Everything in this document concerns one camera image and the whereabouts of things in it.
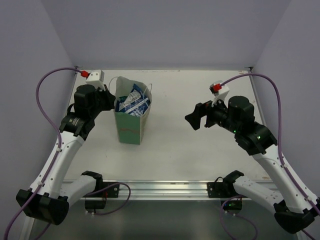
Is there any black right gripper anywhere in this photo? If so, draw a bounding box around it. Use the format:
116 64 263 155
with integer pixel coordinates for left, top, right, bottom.
185 93 241 135

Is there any green paper gift bag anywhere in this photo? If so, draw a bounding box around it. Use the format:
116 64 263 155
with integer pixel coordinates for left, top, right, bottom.
114 76 152 145

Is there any blue white snack packet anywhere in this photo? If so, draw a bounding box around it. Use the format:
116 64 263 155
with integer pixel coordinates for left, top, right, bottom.
115 84 151 117

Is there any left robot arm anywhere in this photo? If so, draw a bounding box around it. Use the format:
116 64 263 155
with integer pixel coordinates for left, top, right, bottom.
16 84 121 225

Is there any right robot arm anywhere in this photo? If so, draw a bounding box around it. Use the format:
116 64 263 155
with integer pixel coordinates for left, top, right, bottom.
185 96 320 234

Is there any green snack packet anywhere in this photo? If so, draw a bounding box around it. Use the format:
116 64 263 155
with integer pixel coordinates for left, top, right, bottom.
119 96 127 102

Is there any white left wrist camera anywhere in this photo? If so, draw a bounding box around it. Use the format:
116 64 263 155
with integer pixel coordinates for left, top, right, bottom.
85 69 106 91

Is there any aluminium mounting rail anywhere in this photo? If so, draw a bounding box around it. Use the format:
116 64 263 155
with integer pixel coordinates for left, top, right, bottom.
59 179 278 201

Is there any black right base bracket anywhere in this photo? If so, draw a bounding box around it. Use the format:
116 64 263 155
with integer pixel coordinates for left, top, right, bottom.
206 181 231 198

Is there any black base bracket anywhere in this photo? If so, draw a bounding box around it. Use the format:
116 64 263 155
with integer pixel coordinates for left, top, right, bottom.
206 181 231 198
98 182 120 198

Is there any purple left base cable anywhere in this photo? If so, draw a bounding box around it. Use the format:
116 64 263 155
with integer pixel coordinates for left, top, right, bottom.
84 182 132 217

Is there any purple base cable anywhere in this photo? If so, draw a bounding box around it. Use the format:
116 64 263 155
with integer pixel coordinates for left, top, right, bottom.
84 182 132 217
219 194 259 240

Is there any black left base bracket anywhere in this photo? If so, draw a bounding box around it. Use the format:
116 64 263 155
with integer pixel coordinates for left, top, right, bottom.
98 182 120 198

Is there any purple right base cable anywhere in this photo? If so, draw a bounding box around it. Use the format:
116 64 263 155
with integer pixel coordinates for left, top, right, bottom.
219 194 259 240

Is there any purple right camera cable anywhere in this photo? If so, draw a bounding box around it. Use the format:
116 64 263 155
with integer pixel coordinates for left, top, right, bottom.
212 72 320 240

